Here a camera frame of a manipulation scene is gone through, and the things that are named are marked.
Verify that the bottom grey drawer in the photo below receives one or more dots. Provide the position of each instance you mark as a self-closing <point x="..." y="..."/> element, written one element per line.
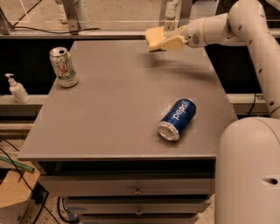
<point x="139" y="219"/>

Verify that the left metal bracket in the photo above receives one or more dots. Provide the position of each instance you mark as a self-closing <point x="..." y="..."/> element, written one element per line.
<point x="71" y="16"/>

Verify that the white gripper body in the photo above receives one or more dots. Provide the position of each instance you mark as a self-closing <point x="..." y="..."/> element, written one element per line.
<point x="193" y="35"/>

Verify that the yellow sponge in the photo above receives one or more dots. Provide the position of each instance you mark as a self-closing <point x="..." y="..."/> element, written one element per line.
<point x="156" y="39"/>

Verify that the middle grey drawer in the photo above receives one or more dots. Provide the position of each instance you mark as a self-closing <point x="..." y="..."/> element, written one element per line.
<point x="138" y="205"/>

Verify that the top grey drawer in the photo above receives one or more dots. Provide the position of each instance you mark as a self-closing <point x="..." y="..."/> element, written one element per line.
<point x="126" y="185"/>

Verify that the green rod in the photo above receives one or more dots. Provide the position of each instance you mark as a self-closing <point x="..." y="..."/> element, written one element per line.
<point x="17" y="164"/>

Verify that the white 7up can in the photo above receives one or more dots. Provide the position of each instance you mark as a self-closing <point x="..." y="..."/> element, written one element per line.
<point x="63" y="67"/>

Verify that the metal bracket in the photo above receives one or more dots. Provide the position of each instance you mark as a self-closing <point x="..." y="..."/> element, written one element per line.
<point x="184" y="11"/>
<point x="71" y="16"/>

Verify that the grey drawer cabinet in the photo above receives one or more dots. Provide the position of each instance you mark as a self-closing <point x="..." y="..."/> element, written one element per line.
<point x="108" y="122"/>

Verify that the right metal bracket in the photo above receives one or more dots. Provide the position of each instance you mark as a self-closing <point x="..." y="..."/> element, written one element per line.
<point x="184" y="11"/>

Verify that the white pump bottle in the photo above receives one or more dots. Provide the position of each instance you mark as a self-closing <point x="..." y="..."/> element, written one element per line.
<point x="17" y="90"/>

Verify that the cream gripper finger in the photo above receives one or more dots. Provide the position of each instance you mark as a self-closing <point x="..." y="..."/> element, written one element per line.
<point x="181" y="31"/>
<point x="175" y="43"/>

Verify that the grey drawer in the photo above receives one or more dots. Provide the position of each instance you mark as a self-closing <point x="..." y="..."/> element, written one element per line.
<point x="126" y="185"/>
<point x="139" y="219"/>
<point x="138" y="205"/>

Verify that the grey metal rail shelf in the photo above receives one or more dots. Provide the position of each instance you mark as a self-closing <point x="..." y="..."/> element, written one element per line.
<point x="86" y="34"/>

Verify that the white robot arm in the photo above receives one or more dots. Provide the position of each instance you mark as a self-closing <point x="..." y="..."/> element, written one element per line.
<point x="247" y="188"/>

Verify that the blue pepsi can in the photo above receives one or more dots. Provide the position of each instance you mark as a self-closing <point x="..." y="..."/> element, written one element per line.
<point x="177" y="119"/>

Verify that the cardboard box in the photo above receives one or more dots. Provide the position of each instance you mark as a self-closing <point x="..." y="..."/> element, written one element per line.
<point x="15" y="195"/>

